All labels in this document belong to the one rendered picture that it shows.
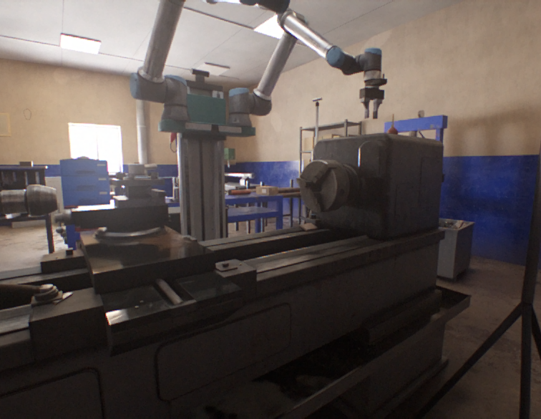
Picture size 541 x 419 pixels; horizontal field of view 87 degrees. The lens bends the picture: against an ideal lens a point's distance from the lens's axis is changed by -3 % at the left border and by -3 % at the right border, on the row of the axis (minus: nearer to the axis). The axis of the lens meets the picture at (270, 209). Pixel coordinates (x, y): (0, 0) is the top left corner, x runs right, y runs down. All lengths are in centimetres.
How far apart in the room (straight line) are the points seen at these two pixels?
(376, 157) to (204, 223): 141
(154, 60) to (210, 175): 88
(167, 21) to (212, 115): 73
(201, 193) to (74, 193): 114
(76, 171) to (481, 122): 465
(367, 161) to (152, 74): 126
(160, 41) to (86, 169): 147
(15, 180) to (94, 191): 231
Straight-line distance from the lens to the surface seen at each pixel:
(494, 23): 506
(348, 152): 156
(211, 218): 234
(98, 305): 78
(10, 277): 125
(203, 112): 223
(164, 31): 182
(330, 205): 137
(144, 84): 194
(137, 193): 121
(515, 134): 466
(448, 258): 353
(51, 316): 78
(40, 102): 819
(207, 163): 230
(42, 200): 97
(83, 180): 293
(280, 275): 99
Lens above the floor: 118
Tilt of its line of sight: 8 degrees down
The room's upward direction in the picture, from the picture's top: straight up
